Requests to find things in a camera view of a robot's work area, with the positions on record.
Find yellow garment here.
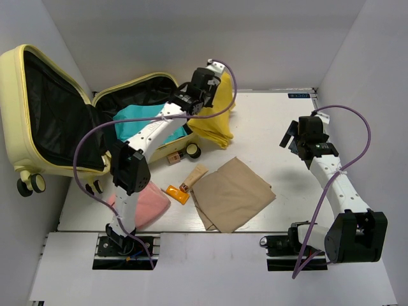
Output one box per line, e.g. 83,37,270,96
187,72,235,149

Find teal garment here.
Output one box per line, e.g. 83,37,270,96
113,103,187,157

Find beige garment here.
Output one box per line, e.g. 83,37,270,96
192,157,276,233

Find pink towel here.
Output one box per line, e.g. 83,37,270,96
106,181,171,230

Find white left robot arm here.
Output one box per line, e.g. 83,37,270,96
106,62,225,254

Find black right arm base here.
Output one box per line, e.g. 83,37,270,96
259,235,328,272

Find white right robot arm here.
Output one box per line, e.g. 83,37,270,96
280,115,388,263

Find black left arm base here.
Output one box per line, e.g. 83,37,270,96
92,235,160,271

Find blue table label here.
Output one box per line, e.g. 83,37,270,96
288,92,310,99

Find small brown cosmetic bottle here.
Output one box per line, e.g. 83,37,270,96
166,151,185,164

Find beige cosmetic tube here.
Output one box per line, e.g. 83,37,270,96
179,164,208,193

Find orange cosmetic tube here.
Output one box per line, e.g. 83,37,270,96
162,185,190,205

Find yellow open suitcase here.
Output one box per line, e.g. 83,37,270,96
1,45,177,197

